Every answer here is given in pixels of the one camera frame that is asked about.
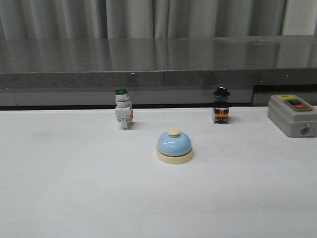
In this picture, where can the black selector switch orange body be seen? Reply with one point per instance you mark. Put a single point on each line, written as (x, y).
(220, 112)

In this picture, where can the grey pleated curtain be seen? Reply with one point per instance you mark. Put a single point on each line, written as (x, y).
(113, 19)

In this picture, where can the grey two-button switch box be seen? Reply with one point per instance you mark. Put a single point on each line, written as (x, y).
(293, 115)

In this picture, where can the green pushbutton switch white body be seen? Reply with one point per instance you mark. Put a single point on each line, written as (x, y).
(123, 110)

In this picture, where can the blue desk bell cream base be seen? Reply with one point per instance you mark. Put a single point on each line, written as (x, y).
(174, 147)

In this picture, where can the grey stone counter ledge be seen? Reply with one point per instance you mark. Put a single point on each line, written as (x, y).
(156, 72)

